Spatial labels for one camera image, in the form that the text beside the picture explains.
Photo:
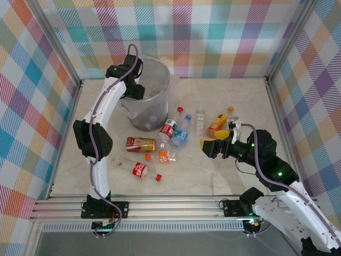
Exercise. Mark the plaid fabric backdrop panel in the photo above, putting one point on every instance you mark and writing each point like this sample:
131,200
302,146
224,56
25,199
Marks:
26,106
319,106
186,40

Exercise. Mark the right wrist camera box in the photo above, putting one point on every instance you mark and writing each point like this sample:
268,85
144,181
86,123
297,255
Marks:
234,122

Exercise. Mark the clear bottle green-white label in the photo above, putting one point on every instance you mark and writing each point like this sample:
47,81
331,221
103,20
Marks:
200,121

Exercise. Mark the crushed bottle orange label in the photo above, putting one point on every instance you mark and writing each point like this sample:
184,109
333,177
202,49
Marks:
163,156

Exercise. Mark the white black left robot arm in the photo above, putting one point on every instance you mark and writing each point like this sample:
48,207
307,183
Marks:
100,176

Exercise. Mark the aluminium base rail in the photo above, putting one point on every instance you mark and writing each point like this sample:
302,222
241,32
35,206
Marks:
173,208

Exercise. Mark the red gold tea drink carton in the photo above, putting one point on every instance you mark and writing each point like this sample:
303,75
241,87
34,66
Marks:
141,144

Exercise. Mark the translucent plastic bin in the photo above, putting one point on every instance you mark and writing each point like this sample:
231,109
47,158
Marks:
154,112

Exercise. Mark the red cap red-white label bottle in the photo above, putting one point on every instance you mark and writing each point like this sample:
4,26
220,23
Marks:
167,129

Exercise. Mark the aluminium side frame rail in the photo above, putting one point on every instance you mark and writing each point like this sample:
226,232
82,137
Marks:
74,101
275,106

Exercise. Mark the green circuit board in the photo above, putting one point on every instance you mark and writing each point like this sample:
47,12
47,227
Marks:
105,226
253,224

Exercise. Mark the right green circuit board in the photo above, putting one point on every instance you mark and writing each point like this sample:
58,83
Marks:
253,224

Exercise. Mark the red cola label bottle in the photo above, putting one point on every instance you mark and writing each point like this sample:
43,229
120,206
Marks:
139,170

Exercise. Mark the aluminium frame post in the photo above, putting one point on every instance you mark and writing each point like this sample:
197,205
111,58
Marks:
60,48
290,40

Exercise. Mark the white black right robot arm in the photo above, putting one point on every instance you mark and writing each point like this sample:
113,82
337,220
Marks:
306,210

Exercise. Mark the left green circuit board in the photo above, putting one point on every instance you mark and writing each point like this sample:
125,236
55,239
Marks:
105,226

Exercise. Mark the orange juice bottle orange cap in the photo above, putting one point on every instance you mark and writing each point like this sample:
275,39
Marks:
218,121

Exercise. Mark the blue cap blue label bottle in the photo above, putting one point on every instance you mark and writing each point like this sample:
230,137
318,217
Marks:
181,134

